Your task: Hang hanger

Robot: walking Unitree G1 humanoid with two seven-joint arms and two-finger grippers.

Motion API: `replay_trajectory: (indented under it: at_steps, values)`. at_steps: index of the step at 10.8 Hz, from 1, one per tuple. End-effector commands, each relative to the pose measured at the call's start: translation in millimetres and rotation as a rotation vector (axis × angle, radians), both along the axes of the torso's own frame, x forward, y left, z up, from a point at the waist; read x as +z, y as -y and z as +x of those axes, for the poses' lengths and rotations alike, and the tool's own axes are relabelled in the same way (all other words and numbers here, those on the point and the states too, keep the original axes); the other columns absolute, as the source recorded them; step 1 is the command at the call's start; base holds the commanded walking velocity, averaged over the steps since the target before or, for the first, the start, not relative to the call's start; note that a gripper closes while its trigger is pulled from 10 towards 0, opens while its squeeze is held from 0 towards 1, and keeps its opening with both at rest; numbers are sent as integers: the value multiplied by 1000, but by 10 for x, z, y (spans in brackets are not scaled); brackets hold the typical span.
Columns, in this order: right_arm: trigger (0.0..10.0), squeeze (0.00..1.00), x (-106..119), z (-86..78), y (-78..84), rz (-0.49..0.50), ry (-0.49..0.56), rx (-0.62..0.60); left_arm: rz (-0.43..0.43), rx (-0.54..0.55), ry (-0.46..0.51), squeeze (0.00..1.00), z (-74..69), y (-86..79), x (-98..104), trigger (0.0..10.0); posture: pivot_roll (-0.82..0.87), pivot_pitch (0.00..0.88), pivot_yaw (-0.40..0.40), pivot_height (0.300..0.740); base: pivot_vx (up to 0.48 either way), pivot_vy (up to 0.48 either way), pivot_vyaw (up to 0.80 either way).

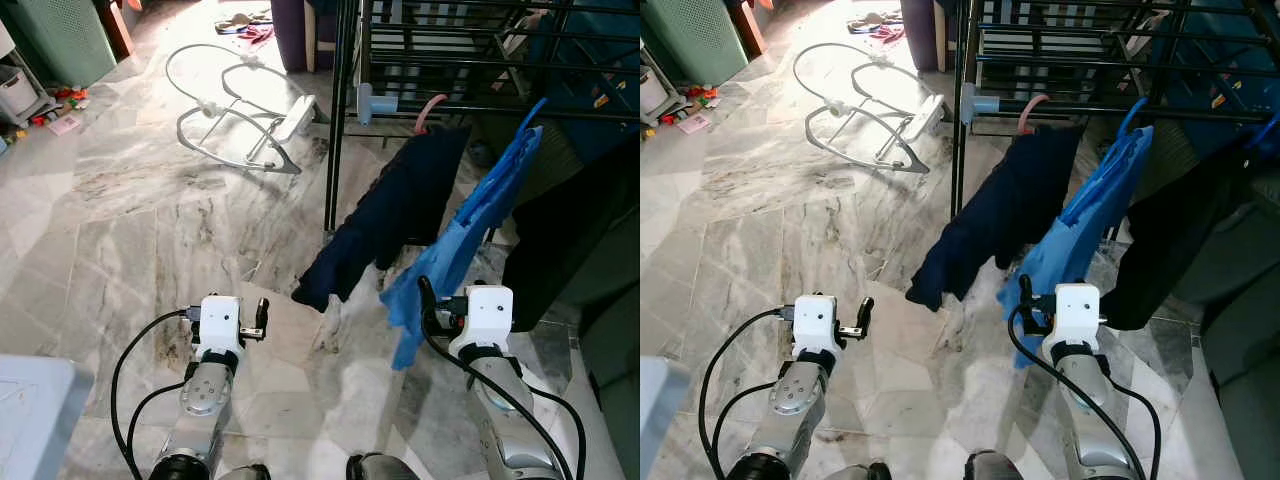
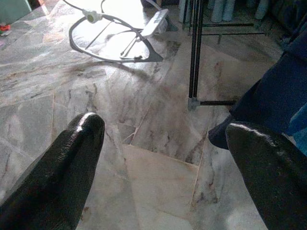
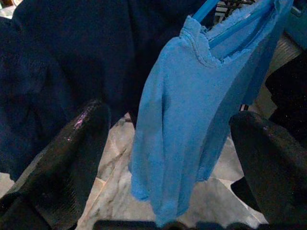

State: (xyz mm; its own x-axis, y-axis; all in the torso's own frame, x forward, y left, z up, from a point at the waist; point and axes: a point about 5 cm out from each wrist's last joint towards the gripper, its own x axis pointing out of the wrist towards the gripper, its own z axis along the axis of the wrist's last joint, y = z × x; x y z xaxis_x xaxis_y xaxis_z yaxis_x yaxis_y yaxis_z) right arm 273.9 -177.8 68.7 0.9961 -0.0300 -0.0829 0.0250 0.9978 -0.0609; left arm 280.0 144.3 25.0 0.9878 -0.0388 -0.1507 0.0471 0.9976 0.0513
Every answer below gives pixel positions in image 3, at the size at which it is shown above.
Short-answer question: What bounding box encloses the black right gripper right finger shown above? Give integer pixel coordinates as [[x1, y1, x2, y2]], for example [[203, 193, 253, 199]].
[[229, 110, 307, 230]]

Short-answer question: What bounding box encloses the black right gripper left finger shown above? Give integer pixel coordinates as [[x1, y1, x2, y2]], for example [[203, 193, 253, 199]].
[[0, 99, 112, 230]]

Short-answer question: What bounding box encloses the dark navy shirt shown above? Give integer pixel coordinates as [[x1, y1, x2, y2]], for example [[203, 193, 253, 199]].
[[0, 0, 216, 182]]

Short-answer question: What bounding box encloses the blue plastic hanger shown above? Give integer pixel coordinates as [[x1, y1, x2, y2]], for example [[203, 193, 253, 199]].
[[191, 0, 272, 47]]

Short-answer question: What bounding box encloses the black printed shirt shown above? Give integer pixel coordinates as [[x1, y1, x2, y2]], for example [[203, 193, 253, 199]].
[[265, 50, 307, 144]]

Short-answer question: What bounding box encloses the light blue shirt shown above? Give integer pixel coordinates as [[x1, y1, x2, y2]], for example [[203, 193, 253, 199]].
[[129, 0, 295, 227]]

